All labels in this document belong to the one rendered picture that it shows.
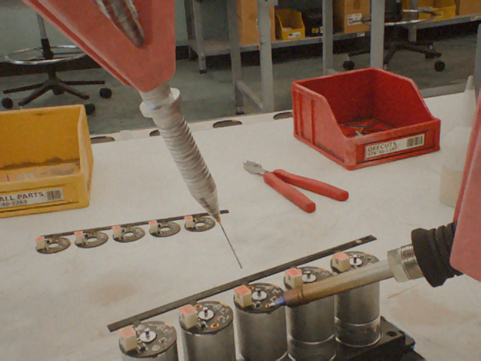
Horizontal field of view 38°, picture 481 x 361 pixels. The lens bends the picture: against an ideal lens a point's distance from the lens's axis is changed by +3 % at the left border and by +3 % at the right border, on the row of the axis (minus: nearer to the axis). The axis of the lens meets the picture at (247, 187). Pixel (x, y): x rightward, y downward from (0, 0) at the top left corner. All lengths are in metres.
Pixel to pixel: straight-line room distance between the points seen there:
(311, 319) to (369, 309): 0.03
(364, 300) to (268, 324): 0.06
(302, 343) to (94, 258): 0.22
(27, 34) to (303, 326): 4.46
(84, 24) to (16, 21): 4.51
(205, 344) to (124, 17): 0.15
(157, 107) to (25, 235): 0.34
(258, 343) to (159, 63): 0.14
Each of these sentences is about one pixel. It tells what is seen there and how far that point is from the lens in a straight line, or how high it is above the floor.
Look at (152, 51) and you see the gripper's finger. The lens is 0.24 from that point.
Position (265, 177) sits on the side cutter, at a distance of 0.60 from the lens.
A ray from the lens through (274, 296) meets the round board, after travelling 0.33.
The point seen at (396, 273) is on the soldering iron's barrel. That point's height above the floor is 0.84.
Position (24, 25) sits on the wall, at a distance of 4.73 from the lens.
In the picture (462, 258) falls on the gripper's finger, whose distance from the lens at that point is 0.27.
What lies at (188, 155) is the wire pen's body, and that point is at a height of 0.90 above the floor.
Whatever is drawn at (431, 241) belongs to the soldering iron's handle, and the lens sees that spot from 0.28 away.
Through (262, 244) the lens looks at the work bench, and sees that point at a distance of 0.50.
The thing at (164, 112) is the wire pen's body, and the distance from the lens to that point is 0.25.
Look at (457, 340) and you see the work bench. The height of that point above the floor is 0.75.
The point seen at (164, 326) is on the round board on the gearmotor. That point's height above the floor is 0.81.
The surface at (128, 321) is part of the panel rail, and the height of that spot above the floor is 0.81.
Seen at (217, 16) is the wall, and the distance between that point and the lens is 4.80.
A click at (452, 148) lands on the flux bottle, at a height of 0.80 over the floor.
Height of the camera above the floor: 0.99
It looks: 23 degrees down
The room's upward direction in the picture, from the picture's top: 4 degrees counter-clockwise
